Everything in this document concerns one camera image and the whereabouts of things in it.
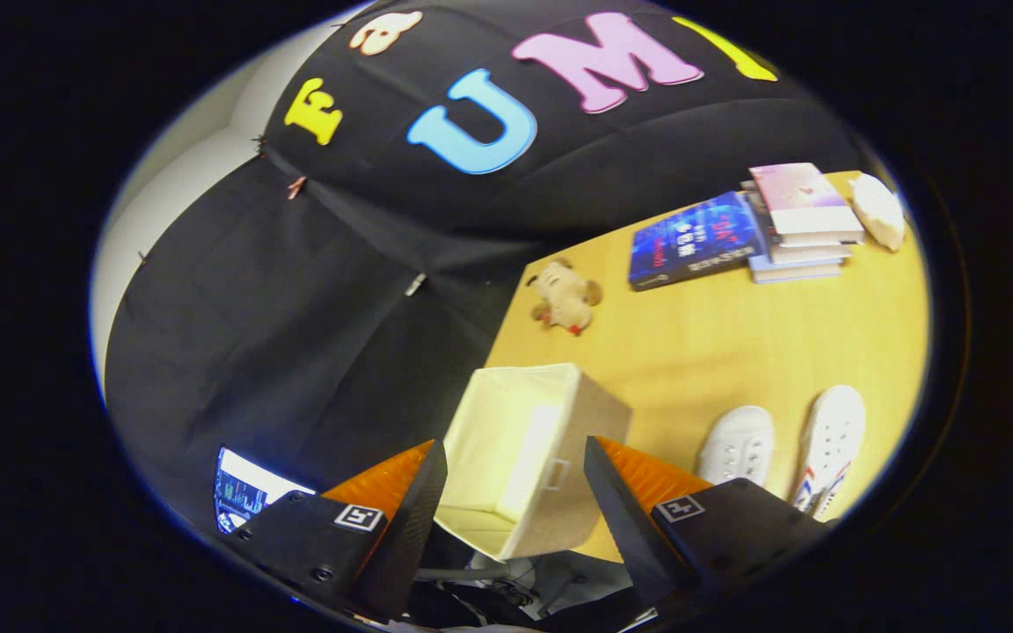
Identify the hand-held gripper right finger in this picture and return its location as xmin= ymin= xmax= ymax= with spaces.
xmin=583 ymin=435 xmax=837 ymax=621

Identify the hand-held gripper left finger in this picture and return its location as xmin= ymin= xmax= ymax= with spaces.
xmin=223 ymin=440 xmax=449 ymax=623

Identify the beige fabric storage box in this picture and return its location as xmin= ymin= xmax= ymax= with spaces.
xmin=434 ymin=363 xmax=633 ymax=562

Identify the white canvas shoe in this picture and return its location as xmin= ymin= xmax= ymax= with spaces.
xmin=791 ymin=384 xmax=867 ymax=520
xmin=697 ymin=405 xmax=776 ymax=487

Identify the grey office chair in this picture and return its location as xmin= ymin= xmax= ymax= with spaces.
xmin=410 ymin=549 xmax=639 ymax=629

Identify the computer monitor screen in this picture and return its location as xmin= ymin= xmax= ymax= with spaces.
xmin=215 ymin=447 xmax=316 ymax=535

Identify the black backdrop cloth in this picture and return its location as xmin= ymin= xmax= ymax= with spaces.
xmin=105 ymin=0 xmax=868 ymax=537

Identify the tan plush dog toy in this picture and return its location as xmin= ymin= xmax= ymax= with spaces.
xmin=526 ymin=258 xmax=603 ymax=337

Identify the dark blue book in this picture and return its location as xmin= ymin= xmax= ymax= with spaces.
xmin=628 ymin=192 xmax=762 ymax=293

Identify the pale blue book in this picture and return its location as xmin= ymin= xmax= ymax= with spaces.
xmin=748 ymin=255 xmax=843 ymax=284

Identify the grey cover book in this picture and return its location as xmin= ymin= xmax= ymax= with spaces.
xmin=740 ymin=180 xmax=852 ymax=265

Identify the pink cover book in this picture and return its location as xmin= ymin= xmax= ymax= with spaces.
xmin=748 ymin=163 xmax=865 ymax=247

